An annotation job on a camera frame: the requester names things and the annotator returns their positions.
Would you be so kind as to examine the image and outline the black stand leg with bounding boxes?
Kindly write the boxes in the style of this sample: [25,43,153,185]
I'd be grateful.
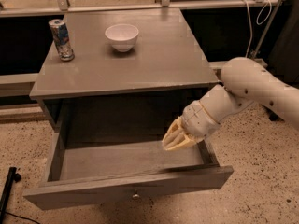
[0,167,19,224]

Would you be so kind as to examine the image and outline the grey top drawer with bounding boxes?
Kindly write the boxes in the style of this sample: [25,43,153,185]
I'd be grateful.
[23,133,234,210]

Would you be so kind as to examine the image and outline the grey metal railing frame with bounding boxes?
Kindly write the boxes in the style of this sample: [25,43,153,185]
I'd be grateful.
[0,0,281,98]

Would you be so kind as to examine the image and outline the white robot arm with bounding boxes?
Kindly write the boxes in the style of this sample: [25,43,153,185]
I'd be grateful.
[162,57,299,151]

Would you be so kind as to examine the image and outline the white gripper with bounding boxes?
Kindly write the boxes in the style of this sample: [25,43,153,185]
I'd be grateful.
[162,99,220,151]

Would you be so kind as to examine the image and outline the thin metal diagonal rod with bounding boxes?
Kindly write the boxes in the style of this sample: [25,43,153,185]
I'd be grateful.
[246,0,284,59]

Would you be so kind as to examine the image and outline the blue silver drink can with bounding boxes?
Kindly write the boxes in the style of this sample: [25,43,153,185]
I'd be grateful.
[49,19,75,62]

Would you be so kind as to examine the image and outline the grey wooden drawer cabinet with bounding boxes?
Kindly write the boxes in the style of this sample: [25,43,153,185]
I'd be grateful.
[30,8,218,142]

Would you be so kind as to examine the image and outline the white ceramic bowl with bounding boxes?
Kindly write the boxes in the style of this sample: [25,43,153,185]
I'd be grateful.
[105,23,139,52]

